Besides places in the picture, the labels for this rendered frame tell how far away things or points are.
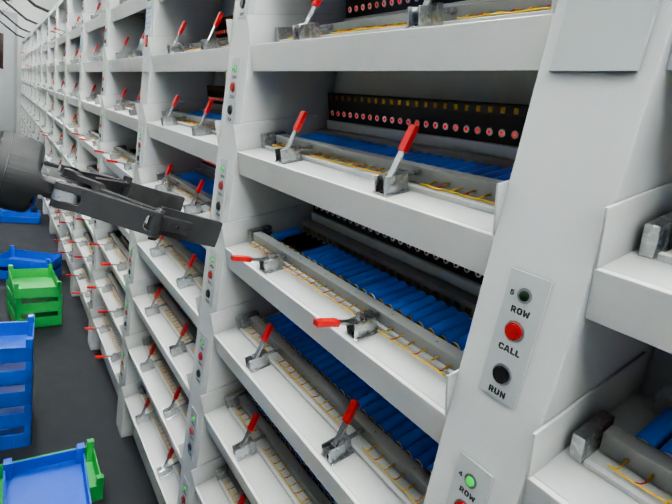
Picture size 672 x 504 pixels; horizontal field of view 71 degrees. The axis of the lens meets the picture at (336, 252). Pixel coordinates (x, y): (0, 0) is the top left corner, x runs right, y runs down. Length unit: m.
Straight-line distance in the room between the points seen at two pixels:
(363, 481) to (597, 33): 0.58
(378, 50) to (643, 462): 0.51
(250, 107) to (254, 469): 0.69
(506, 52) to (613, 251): 0.21
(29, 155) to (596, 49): 0.50
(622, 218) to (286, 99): 0.71
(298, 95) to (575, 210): 0.69
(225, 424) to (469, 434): 0.69
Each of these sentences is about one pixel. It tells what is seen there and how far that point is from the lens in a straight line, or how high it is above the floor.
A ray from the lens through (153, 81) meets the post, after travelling 1.62.
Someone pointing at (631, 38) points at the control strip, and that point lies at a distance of 0.43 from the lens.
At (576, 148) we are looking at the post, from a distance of 0.43.
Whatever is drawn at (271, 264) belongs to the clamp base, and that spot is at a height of 0.96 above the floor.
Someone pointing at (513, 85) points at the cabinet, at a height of 1.31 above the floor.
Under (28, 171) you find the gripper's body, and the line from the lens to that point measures 0.53.
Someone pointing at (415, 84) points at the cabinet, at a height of 1.30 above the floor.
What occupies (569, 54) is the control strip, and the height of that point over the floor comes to 1.29.
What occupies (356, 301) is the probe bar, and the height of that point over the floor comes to 0.97.
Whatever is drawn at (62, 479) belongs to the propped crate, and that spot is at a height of 0.08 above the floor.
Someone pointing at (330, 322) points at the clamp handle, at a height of 0.97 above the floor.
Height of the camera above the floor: 1.20
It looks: 14 degrees down
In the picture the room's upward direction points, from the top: 10 degrees clockwise
